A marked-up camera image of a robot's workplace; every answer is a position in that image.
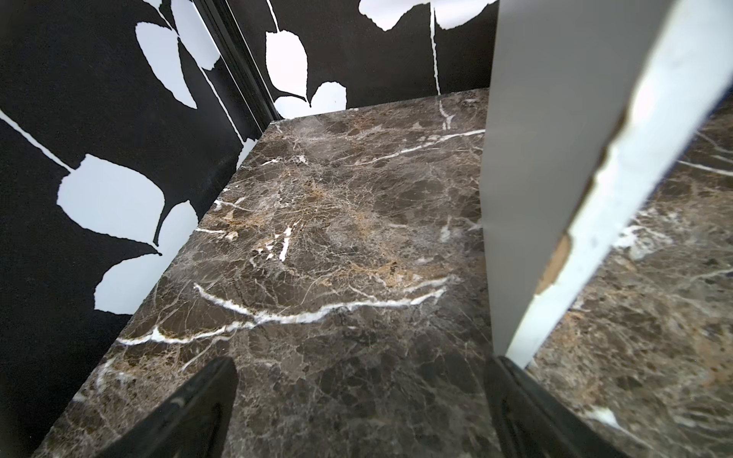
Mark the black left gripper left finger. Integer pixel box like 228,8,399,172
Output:
98,356,239,457

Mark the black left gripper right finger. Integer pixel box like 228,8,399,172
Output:
484,356,626,457

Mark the white wooden bookshelf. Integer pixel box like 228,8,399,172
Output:
480,1,732,367

